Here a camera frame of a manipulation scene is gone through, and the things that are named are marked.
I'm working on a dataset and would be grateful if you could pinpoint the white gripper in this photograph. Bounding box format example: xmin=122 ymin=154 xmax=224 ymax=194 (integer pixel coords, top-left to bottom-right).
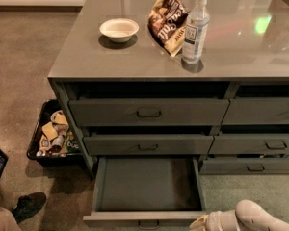
xmin=189 ymin=210 xmax=240 ymax=231

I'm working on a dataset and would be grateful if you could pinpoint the grey drawer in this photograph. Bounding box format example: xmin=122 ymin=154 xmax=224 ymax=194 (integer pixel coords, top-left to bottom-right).
xmin=83 ymin=134 xmax=213 ymax=155
xmin=68 ymin=98 xmax=229 ymax=126
xmin=200 ymin=158 xmax=289 ymax=175
xmin=223 ymin=97 xmax=289 ymax=125
xmin=83 ymin=156 xmax=205 ymax=231
xmin=209 ymin=134 xmax=289 ymax=155

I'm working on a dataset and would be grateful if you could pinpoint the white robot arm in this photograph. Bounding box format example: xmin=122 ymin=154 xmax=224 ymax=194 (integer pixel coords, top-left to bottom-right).
xmin=189 ymin=200 xmax=289 ymax=231

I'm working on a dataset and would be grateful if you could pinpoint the grey drawer cabinet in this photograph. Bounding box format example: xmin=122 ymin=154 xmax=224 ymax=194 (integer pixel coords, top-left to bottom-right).
xmin=49 ymin=0 xmax=289 ymax=172

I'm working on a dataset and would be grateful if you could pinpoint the black bin of snacks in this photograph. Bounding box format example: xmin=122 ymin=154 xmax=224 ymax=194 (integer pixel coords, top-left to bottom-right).
xmin=27 ymin=99 xmax=84 ymax=167

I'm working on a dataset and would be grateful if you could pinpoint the black shoe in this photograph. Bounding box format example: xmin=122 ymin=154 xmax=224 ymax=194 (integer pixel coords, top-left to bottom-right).
xmin=12 ymin=192 xmax=46 ymax=224

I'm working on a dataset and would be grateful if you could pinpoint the clear plastic water bottle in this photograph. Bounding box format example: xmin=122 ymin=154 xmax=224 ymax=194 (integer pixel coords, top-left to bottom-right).
xmin=182 ymin=0 xmax=210 ymax=64

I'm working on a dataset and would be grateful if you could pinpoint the tan trouser leg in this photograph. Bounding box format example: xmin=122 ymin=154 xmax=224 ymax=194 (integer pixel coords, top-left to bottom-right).
xmin=0 ymin=184 xmax=22 ymax=231

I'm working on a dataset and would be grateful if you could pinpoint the brown sea salt snack bag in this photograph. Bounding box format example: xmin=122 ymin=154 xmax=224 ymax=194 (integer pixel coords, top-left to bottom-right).
xmin=148 ymin=0 xmax=188 ymax=57

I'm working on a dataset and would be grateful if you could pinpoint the white paper bowl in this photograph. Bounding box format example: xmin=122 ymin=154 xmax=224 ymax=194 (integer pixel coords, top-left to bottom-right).
xmin=99 ymin=18 xmax=139 ymax=43

